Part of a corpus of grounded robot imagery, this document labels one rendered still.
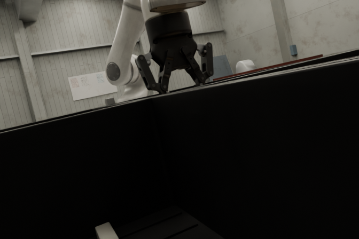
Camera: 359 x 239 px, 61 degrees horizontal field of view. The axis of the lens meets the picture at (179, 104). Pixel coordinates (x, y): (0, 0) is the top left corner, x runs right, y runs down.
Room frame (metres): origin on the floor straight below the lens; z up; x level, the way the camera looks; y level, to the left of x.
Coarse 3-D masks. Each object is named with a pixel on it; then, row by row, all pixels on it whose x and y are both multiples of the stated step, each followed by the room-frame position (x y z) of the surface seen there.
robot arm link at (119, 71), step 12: (132, 0) 0.83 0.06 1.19; (132, 12) 0.84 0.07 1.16; (120, 24) 0.87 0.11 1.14; (132, 24) 0.85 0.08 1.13; (144, 24) 0.86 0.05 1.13; (120, 36) 0.87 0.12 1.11; (132, 36) 0.86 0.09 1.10; (120, 48) 0.88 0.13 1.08; (132, 48) 0.88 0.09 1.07; (108, 60) 0.91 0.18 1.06; (120, 60) 0.89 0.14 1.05; (108, 72) 0.91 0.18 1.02; (120, 72) 0.89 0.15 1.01; (132, 72) 0.91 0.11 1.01; (120, 84) 0.91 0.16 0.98
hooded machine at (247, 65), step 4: (244, 60) 11.05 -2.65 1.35; (248, 60) 11.08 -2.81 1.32; (240, 64) 10.96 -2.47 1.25; (244, 64) 10.84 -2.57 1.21; (248, 64) 10.93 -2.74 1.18; (252, 64) 11.02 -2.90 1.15; (236, 68) 11.17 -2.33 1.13; (240, 68) 11.00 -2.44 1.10; (244, 68) 10.85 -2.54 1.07; (248, 68) 10.83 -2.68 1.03; (252, 68) 10.92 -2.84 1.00; (256, 68) 11.03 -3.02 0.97; (236, 72) 11.20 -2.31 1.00; (240, 72) 11.03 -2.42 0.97
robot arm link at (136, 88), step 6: (132, 54) 0.97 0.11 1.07; (132, 60) 0.93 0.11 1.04; (132, 66) 0.91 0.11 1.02; (138, 72) 0.94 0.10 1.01; (132, 78) 0.92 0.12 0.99; (138, 78) 0.95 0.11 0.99; (126, 84) 0.94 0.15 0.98; (132, 84) 0.97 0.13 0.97; (138, 84) 0.96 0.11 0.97; (144, 84) 0.95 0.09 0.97; (126, 90) 0.98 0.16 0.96; (132, 90) 0.96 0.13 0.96; (138, 90) 0.94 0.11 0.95; (144, 90) 0.95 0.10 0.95; (126, 96) 0.93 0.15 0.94; (132, 96) 0.92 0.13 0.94; (138, 96) 0.92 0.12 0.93; (144, 96) 0.94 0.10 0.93
